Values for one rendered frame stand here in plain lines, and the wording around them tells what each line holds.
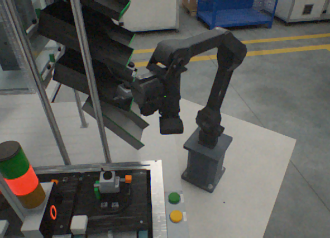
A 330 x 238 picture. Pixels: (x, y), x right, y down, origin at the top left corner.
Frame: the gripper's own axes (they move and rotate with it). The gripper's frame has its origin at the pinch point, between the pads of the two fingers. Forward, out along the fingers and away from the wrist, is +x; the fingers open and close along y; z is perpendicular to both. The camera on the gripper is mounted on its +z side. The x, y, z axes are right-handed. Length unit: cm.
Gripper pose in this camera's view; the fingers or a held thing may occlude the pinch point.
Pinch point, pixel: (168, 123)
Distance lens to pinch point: 75.4
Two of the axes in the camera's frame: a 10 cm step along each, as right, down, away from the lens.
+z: -10.0, 0.4, -0.5
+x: 0.0, 7.7, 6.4
